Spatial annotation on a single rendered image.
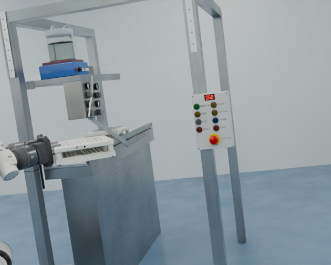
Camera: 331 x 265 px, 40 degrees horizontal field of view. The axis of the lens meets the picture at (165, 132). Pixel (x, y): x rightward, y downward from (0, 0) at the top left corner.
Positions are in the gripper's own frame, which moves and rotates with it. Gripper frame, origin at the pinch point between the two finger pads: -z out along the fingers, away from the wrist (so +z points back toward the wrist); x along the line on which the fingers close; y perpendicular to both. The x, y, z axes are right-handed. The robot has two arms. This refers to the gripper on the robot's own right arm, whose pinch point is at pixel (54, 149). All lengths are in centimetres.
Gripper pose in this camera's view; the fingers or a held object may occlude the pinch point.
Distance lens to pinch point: 192.6
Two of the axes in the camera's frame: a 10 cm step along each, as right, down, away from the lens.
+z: -6.5, 1.9, -7.4
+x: 1.5, 9.8, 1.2
